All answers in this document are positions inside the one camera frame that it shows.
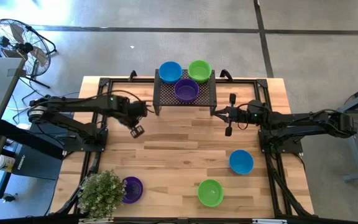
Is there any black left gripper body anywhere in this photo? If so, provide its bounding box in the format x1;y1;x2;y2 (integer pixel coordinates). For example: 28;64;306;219
121;101;145;139

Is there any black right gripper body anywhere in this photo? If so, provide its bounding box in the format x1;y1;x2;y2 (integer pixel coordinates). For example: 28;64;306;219
224;93;249;138

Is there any purple plastic mini bowl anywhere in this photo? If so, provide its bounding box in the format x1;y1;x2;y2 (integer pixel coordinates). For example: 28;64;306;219
173;78;200;104
121;176;144;205

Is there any blue plastic mini bowl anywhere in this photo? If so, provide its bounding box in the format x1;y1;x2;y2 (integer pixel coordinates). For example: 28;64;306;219
158;60;183;85
229;149;255;175

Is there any green plastic mini bowl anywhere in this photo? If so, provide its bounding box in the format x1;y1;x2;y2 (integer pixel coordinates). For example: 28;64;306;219
187;59;213;84
197;179;224;208

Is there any black perforated metal rack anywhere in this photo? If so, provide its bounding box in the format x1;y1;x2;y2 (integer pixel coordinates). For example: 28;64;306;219
152;68;218;116

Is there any artificial potted plant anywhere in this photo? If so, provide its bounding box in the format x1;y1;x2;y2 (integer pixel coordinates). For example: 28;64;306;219
77;169;127;219

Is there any black computer tower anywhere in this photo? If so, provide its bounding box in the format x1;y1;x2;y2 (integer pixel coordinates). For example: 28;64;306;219
11;113;76;181

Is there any black floor fan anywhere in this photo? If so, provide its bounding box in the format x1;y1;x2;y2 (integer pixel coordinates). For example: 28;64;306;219
0;18;58;90

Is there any gray metal stand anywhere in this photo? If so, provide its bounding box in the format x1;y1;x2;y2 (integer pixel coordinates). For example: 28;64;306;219
323;79;358;184

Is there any white yellow container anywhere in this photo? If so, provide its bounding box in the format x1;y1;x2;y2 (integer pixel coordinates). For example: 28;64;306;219
0;154;16;172

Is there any black caster wheel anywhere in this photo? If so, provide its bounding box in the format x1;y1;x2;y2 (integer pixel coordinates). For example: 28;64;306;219
1;192;18;203

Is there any black aluminium rig frame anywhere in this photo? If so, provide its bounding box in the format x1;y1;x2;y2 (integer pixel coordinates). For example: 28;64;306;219
54;76;315;224

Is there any black floor cable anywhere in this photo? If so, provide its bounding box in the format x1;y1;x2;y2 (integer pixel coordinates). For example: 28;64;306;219
11;77;80;125

